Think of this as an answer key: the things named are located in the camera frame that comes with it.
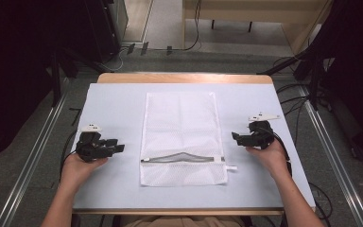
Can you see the light blue table mat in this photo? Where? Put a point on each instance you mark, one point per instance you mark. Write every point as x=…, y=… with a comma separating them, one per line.
x=119, y=104

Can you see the black curtain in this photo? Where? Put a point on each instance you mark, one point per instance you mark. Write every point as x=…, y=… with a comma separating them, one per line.
x=356, y=69
x=12, y=69

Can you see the wooden table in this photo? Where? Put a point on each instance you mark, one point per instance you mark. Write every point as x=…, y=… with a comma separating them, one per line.
x=182, y=78

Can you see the white mesh laundry bag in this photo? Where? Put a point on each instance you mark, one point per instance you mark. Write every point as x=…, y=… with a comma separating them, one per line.
x=182, y=126

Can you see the black metal stand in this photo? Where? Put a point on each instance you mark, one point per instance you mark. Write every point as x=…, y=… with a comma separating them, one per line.
x=56, y=78
x=312, y=75

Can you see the person's left hand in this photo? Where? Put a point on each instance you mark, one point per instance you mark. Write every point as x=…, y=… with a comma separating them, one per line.
x=77, y=171

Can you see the metal floor rail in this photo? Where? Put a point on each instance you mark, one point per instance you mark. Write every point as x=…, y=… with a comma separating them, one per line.
x=334, y=157
x=28, y=167

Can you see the person's beige clothing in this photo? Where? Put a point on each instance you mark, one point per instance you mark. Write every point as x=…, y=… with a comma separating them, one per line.
x=182, y=222

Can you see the dark cabinet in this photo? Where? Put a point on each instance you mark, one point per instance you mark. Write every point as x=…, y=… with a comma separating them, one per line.
x=107, y=28

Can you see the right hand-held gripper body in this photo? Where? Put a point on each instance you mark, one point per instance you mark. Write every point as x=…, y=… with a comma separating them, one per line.
x=260, y=134

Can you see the person's right hand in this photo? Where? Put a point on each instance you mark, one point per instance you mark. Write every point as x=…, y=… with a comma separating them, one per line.
x=272, y=157

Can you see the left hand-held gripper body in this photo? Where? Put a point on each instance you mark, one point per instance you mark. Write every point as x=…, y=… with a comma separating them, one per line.
x=89, y=148

